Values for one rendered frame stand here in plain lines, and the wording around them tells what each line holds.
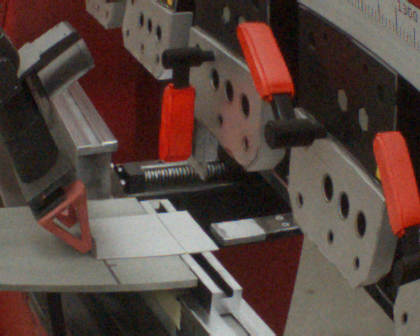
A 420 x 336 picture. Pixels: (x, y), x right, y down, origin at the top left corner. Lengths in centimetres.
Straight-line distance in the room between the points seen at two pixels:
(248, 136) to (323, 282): 225
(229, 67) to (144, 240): 30
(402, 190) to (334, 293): 246
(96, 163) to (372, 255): 81
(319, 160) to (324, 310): 221
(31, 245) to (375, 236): 51
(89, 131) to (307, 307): 159
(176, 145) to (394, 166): 37
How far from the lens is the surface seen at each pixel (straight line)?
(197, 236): 116
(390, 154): 59
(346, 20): 70
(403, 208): 58
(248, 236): 116
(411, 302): 64
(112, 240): 113
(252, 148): 86
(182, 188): 163
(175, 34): 102
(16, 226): 115
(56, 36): 101
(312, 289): 307
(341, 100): 72
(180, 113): 92
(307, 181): 78
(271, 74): 75
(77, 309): 123
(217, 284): 109
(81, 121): 151
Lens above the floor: 153
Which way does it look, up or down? 24 degrees down
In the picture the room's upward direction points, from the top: 4 degrees clockwise
